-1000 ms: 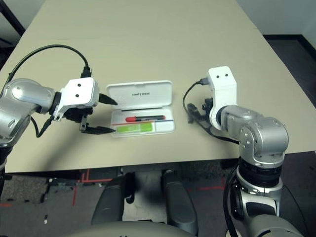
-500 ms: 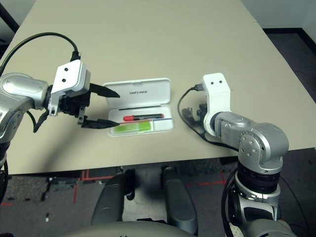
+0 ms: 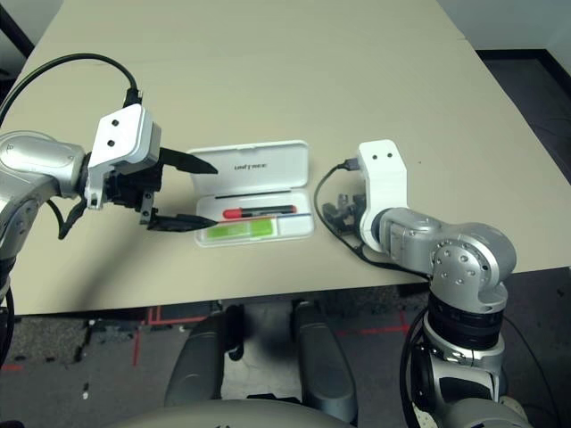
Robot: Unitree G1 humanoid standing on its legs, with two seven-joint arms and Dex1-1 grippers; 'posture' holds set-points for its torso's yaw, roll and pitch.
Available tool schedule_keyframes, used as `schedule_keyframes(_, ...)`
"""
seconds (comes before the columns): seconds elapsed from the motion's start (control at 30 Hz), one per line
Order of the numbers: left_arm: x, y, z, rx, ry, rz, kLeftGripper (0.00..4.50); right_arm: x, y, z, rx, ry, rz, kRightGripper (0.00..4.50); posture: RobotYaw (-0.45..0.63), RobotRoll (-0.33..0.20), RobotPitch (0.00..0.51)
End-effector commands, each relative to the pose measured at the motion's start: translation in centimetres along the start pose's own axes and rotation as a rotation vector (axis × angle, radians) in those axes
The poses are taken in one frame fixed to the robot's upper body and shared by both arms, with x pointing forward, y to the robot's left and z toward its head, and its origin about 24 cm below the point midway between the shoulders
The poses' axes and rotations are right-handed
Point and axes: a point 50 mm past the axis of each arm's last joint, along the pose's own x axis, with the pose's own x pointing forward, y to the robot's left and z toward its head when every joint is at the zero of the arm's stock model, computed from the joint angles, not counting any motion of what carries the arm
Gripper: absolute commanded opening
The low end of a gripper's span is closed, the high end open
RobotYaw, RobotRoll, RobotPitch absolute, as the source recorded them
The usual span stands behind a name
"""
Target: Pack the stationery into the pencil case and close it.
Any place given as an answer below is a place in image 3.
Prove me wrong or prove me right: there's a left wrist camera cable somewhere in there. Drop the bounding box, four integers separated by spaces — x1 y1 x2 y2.
0 53 144 117

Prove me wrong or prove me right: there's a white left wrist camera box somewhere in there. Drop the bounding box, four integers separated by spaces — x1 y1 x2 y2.
87 103 161 210

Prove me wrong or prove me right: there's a white plastic pencil case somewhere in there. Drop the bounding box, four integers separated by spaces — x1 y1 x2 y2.
189 140 316 249

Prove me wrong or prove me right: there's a red black whiteboard marker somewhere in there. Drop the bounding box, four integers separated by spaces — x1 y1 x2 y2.
222 204 298 220

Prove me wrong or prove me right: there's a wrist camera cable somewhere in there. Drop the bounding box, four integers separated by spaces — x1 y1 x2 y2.
0 53 144 117
313 158 429 280

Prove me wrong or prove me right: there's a green highlighter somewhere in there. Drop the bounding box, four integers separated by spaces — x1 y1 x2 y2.
203 219 274 242

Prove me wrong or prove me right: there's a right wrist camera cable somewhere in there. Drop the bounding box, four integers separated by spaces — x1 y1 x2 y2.
313 158 429 280

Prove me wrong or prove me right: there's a grey robot torso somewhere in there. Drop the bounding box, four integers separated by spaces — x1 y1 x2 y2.
106 403 344 428

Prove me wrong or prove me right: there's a side table with black frame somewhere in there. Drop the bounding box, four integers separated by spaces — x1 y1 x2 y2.
0 8 37 59

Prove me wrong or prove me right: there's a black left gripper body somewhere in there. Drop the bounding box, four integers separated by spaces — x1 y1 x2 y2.
104 162 164 210

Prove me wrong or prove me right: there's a dark grey right robot leg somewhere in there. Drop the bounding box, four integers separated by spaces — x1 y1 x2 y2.
292 300 358 424

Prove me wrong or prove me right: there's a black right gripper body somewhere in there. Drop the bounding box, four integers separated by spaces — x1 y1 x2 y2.
341 202 365 234

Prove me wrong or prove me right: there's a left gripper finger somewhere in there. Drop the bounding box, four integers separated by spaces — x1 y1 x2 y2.
159 147 219 175
138 192 219 232

